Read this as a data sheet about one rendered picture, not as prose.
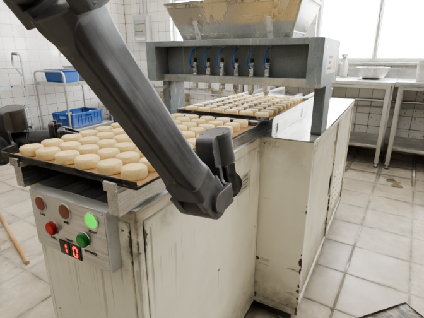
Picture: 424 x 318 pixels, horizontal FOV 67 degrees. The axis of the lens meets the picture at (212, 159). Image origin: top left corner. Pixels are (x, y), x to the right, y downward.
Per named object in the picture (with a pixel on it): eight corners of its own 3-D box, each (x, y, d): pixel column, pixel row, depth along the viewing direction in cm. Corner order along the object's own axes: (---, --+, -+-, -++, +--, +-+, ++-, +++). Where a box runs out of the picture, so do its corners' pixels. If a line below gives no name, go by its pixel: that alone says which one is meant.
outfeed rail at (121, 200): (320, 97, 227) (320, 88, 224) (324, 97, 225) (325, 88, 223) (106, 214, 59) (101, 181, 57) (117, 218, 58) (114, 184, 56)
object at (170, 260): (190, 289, 161) (186, 113, 133) (254, 315, 145) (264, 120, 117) (72, 423, 102) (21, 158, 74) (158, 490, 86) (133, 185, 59)
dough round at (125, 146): (129, 156, 73) (129, 147, 73) (110, 154, 74) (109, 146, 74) (139, 150, 78) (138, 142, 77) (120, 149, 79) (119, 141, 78)
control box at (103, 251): (50, 235, 79) (41, 183, 74) (123, 265, 68) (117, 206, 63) (36, 243, 76) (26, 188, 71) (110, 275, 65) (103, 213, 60)
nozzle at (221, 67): (220, 92, 130) (220, 46, 124) (226, 93, 128) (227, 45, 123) (213, 94, 125) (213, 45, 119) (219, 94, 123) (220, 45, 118)
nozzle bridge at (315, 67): (189, 111, 170) (188, 43, 159) (331, 125, 137) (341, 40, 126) (149, 122, 142) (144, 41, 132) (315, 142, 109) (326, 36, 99)
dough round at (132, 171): (141, 170, 64) (141, 161, 64) (151, 178, 60) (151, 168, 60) (117, 175, 61) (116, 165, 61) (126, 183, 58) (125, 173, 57)
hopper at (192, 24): (200, 43, 154) (199, 11, 150) (318, 40, 128) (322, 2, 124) (163, 41, 130) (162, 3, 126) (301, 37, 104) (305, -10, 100)
